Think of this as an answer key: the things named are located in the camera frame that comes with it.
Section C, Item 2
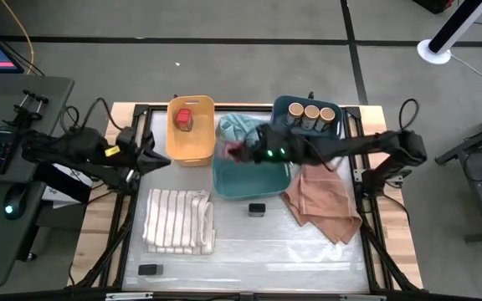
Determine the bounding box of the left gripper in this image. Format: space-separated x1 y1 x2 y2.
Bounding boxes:
115 126 172 185

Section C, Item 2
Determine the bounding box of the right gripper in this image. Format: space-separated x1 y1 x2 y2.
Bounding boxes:
228 124 295 165

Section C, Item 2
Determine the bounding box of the light blue cloth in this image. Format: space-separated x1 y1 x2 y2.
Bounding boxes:
215 112 267 145

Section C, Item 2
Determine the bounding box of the teal plastic bin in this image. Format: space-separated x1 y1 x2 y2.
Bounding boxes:
212 156 292 201

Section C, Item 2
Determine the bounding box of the yellow plastic bin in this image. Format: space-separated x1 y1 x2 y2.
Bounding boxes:
165 94 217 167

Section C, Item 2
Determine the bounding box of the blue-grey plastic bin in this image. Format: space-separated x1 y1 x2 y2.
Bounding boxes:
270 94 345 141

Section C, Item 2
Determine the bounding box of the white striped towel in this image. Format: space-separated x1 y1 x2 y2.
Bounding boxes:
142 188 217 256

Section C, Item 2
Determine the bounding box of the salmon pink cloth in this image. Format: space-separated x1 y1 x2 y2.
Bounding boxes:
281 163 363 246

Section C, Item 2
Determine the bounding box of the black clamp with silver rods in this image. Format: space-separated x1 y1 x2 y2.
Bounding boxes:
4 89 50 131

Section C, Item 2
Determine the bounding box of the black computer mouse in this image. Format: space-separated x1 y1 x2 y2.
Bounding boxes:
3 185 28 221

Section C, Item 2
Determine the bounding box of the white pole on round base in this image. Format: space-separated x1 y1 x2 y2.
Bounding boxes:
416 0 482 66

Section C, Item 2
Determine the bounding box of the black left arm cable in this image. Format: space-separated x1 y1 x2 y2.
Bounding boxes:
59 97 126 135

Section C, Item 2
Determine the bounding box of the black table frame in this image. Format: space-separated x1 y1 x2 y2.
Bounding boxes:
69 102 424 301

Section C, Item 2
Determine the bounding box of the yellow cable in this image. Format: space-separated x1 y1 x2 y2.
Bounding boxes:
0 0 36 75

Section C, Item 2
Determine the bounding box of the white floor cable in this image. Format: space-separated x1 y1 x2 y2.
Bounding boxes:
449 52 482 88

